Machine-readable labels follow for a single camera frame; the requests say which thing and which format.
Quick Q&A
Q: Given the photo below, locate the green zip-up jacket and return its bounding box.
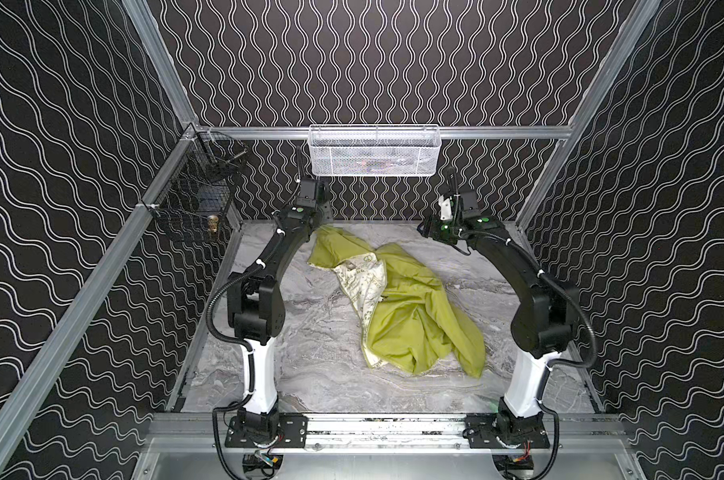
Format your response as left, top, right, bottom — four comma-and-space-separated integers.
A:
308, 226, 486, 378

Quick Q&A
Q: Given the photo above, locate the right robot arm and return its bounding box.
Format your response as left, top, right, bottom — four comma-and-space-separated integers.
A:
418, 168, 598, 420

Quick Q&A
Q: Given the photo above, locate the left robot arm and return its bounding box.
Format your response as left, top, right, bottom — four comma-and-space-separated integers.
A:
205, 179, 330, 419

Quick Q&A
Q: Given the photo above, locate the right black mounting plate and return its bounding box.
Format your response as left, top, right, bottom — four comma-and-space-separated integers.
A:
462, 413, 551, 449

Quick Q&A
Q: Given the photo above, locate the black mounting plate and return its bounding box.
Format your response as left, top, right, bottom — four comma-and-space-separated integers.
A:
224, 411, 308, 449
462, 413, 551, 449

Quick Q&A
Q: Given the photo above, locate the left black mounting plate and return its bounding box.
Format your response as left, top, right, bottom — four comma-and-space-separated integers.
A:
224, 411, 308, 449

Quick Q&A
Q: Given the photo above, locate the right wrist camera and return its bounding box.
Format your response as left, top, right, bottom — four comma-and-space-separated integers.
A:
437, 191, 482, 222

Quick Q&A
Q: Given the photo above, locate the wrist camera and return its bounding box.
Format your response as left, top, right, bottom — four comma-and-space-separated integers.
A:
294, 178, 326, 209
437, 191, 482, 222

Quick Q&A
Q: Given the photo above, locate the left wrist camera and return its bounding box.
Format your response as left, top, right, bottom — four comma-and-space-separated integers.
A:
294, 178, 326, 209

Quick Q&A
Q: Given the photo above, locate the white mesh wall basket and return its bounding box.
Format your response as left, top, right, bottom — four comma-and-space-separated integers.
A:
307, 124, 442, 177

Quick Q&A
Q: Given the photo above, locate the black wire wall basket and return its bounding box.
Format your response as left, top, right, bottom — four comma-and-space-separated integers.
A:
149, 132, 250, 245

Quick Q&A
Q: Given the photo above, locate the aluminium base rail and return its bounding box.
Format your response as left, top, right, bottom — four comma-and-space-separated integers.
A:
144, 413, 630, 454

